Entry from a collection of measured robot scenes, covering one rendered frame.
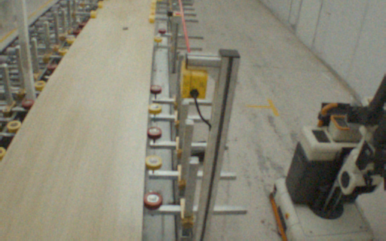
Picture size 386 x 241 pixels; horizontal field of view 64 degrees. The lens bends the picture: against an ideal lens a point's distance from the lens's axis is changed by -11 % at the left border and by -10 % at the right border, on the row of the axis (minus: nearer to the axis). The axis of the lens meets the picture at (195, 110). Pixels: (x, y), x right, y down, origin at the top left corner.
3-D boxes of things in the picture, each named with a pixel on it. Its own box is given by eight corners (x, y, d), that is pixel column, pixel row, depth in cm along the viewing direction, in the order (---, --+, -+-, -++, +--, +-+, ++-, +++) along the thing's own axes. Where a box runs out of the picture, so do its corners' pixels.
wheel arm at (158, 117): (221, 121, 215) (222, 116, 213) (222, 124, 212) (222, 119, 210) (151, 119, 210) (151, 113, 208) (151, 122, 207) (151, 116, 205)
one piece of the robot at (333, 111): (311, 134, 224) (314, 101, 221) (354, 135, 227) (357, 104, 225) (318, 137, 213) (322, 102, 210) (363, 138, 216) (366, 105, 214)
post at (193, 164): (188, 235, 151) (198, 155, 127) (188, 241, 148) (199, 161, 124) (180, 235, 151) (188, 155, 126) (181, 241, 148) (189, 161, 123)
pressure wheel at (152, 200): (162, 221, 143) (163, 204, 137) (143, 222, 141) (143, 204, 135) (160, 208, 149) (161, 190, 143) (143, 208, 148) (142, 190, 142)
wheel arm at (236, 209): (244, 210, 151) (246, 204, 149) (246, 216, 148) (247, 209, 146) (148, 210, 146) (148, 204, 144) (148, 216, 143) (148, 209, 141)
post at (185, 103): (182, 172, 196) (188, 99, 171) (182, 175, 193) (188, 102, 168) (176, 172, 196) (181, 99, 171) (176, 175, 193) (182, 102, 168)
